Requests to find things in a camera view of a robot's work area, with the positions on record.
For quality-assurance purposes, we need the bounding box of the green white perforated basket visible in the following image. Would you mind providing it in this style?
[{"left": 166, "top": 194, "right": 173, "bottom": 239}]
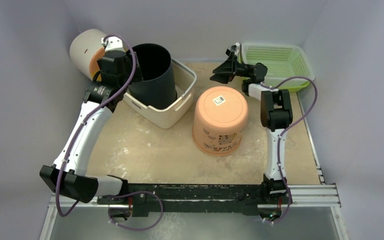
[{"left": 239, "top": 42, "right": 316, "bottom": 87}]

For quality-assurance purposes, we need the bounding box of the aluminium table frame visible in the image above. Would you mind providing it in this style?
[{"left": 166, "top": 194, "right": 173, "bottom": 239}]
[{"left": 39, "top": 92, "right": 350, "bottom": 240}]

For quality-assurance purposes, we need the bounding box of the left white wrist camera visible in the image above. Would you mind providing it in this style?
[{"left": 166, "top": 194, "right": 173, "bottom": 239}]
[{"left": 101, "top": 36, "right": 126, "bottom": 53}]

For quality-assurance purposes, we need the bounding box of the white orange cylindrical container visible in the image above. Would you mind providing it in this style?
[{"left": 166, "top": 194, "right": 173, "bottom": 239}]
[{"left": 69, "top": 29, "right": 107, "bottom": 80}]

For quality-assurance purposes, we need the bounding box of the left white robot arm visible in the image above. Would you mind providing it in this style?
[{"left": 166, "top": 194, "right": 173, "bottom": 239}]
[{"left": 39, "top": 50, "right": 142, "bottom": 205}]

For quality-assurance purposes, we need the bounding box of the tall black cylindrical bin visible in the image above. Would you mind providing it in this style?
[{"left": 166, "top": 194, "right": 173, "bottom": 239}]
[{"left": 128, "top": 43, "right": 178, "bottom": 110}]

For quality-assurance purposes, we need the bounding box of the cream plastic storage basket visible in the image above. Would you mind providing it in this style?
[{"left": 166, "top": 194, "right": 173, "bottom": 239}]
[{"left": 123, "top": 59, "right": 197, "bottom": 129}]

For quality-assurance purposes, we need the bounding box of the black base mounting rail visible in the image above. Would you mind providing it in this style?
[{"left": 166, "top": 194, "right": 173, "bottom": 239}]
[{"left": 96, "top": 183, "right": 294, "bottom": 219}]

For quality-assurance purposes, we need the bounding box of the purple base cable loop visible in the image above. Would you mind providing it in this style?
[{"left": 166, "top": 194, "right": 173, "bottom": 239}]
[{"left": 107, "top": 190, "right": 164, "bottom": 232}]

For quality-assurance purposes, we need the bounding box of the large orange plastic bucket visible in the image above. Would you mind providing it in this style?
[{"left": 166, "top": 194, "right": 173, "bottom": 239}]
[{"left": 192, "top": 86, "right": 249, "bottom": 156}]

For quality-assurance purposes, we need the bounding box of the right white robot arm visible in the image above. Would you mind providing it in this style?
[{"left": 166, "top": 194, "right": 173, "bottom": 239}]
[{"left": 210, "top": 50, "right": 293, "bottom": 204}]

